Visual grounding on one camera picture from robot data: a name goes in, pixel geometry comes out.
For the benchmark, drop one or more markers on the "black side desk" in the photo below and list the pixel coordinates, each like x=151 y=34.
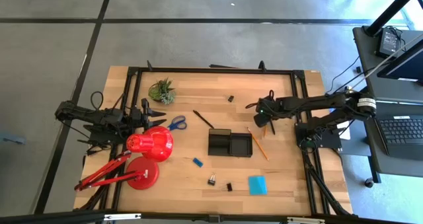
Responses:
x=390 y=92

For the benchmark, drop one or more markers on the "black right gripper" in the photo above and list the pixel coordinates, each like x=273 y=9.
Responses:
x=267 y=106

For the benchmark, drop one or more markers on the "blue sticky note pad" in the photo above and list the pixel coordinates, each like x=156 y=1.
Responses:
x=257 y=185

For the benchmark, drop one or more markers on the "black pen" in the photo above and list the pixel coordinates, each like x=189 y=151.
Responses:
x=203 y=119

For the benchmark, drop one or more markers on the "white sheet of paper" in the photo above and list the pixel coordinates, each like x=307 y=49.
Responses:
x=344 y=133

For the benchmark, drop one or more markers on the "black laptop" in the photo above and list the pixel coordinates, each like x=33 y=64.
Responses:
x=400 y=134

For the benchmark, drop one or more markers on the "black binder clip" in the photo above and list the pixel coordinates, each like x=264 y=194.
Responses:
x=231 y=98
x=211 y=182
x=229 y=186

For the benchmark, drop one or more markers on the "black stand pole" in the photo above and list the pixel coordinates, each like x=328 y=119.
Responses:
x=393 y=9

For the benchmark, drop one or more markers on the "black aluminium table frame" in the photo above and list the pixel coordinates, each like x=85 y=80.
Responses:
x=215 y=70

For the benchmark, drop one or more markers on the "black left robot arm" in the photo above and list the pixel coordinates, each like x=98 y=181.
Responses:
x=99 y=115

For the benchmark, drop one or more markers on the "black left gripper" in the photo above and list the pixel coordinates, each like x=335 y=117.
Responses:
x=137 y=116

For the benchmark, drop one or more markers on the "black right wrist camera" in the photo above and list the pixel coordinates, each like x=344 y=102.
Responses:
x=261 y=120

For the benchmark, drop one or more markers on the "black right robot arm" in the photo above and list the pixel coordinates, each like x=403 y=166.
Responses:
x=314 y=101

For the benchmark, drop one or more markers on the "black computer monitor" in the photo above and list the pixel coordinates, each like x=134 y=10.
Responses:
x=403 y=67

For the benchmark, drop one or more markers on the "black power adapter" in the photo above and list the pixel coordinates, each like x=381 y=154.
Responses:
x=388 y=42

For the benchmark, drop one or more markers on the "black caster wheel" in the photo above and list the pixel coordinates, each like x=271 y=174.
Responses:
x=369 y=183

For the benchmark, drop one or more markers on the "black mesh desk organizer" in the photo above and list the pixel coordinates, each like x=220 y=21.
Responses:
x=218 y=148

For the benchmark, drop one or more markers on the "silver metal bracket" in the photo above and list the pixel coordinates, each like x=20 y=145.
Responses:
x=305 y=220
x=122 y=216

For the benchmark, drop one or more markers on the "small potted succulent plant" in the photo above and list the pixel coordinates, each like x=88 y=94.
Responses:
x=162 y=92

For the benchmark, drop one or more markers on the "blue eraser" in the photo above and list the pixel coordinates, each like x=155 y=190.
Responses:
x=198 y=162

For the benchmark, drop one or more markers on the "red desk lamp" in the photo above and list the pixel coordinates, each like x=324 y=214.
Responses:
x=155 y=144

